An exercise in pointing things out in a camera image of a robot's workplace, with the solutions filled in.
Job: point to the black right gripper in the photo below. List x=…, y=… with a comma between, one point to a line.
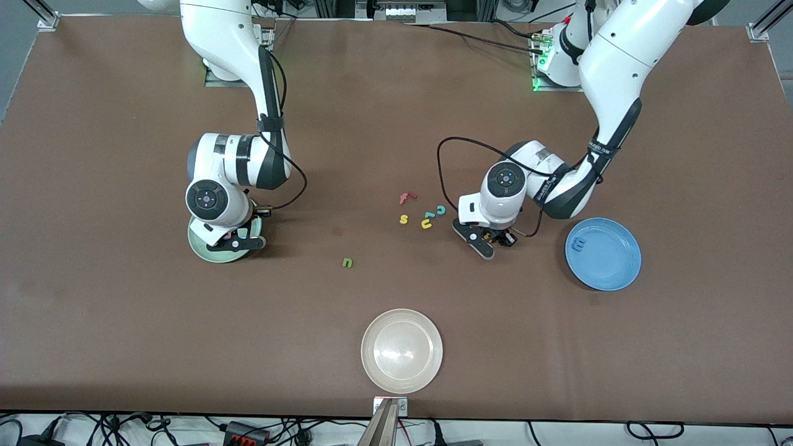
x=249, y=225

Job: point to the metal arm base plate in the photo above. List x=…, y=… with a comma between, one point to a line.
x=551, y=88
x=217, y=82

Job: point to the dark equipment rack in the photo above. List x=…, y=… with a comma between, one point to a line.
x=464, y=7

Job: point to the blue plate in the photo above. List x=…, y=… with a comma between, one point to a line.
x=613, y=260

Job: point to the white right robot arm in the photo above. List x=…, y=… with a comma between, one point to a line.
x=217, y=37

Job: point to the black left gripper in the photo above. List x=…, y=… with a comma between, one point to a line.
x=505, y=236

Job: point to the black power adapter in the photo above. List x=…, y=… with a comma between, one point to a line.
x=37, y=441

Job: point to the green plate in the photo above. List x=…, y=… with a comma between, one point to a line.
x=217, y=257

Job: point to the black red power strip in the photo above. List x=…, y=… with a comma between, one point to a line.
x=245, y=433

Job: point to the aluminium corner profile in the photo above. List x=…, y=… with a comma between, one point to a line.
x=759, y=28
x=46, y=18

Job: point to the blue foam letter m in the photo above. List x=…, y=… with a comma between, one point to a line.
x=579, y=244

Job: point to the red foam letter f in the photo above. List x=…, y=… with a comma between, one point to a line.
x=404, y=198

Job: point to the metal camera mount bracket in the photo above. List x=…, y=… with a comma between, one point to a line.
x=403, y=407

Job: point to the aluminium camera pole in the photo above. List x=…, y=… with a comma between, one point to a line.
x=381, y=430

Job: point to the white plate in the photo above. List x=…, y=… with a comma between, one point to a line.
x=402, y=351

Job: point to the silver electronics box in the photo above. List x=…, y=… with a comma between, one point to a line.
x=409, y=12

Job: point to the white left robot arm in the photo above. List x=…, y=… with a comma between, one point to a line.
x=619, y=56

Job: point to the brown table cover sheet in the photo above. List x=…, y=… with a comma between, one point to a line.
x=124, y=341

